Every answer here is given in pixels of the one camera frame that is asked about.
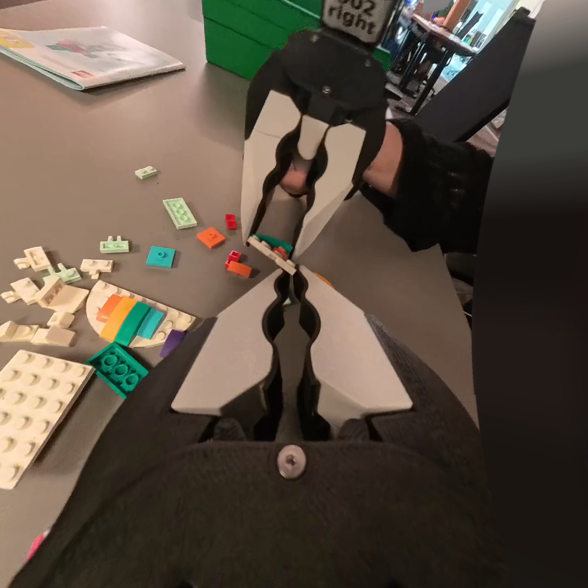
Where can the orange square lego plate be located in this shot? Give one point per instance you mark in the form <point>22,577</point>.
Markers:
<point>211,237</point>

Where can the pile of small white pieces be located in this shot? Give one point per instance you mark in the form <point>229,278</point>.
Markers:
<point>34,257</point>

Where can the person's right hand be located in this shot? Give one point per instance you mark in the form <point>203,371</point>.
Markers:
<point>298,179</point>

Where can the small purple lego piece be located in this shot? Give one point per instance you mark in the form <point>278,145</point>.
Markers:
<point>172,342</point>

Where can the long teal lego plate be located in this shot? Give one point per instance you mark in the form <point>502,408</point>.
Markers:
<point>117,367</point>

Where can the white and pink lego piece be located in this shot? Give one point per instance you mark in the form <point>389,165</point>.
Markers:
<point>36,546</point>

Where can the green plastic bin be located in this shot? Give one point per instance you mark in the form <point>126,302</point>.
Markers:
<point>239,46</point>

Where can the black angled panel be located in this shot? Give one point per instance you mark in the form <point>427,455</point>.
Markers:
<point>482,82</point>

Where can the orange curved lego slope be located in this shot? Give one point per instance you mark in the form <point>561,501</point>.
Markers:
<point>240,269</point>

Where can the person's right forearm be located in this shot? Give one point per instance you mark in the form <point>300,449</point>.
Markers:
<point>436,183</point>

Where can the white lego slope piece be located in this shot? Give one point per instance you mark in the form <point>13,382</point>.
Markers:
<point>64,296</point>

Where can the rainbow lego plate assembly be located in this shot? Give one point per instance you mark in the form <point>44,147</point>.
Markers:
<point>138,317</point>
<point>271,252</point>

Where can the teal square lego plate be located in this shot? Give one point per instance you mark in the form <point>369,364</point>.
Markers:
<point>160,256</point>

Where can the large white lego brick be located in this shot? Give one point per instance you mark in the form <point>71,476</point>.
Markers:
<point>32,404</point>

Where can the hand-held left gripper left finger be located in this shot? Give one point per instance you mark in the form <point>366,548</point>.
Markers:
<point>220,367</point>

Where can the lego instruction booklet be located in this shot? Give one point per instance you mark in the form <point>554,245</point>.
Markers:
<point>92,55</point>

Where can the small mint lego piece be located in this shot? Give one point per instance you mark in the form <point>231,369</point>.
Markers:
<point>64,274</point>
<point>115,246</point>
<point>146,172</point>

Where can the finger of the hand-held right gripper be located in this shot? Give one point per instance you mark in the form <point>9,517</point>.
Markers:
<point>259,151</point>
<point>342,170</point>

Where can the orange arc lego piece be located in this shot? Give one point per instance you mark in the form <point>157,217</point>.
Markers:
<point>324,279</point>

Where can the large mint lego plate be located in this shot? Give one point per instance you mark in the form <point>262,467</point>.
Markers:
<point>180,212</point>

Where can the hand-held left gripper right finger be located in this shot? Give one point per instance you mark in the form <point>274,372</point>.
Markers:
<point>358,367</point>

